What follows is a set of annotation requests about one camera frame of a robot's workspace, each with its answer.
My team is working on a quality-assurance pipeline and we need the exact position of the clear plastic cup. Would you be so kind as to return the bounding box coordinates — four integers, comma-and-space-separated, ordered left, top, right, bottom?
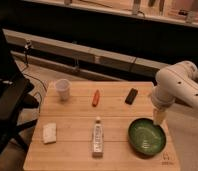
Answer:
54, 79, 70, 101

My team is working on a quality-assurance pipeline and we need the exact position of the black cable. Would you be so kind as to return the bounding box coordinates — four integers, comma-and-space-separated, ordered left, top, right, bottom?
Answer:
22, 46, 48, 101

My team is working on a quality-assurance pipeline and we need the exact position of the black rectangular block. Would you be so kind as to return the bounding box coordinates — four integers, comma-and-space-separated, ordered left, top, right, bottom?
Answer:
125, 88, 138, 105

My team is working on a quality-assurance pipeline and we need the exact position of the white tube bottle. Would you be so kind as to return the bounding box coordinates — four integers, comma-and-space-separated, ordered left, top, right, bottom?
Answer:
92, 117, 103, 157

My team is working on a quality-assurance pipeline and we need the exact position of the wooden board table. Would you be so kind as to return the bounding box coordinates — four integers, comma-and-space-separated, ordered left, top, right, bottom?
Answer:
24, 81, 180, 171

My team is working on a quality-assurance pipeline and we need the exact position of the green ceramic bowl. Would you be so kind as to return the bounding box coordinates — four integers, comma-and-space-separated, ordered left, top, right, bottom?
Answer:
128, 118, 166, 156

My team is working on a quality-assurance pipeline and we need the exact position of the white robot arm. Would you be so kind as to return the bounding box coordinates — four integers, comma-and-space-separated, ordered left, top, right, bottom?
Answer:
150, 61, 198, 125

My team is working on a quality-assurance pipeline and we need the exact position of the black chair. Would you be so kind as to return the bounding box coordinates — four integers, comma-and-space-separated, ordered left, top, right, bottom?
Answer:
0, 26, 39, 154

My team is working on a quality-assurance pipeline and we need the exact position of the white sponge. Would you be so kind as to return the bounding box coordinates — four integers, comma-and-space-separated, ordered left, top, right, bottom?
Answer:
43, 123, 56, 144

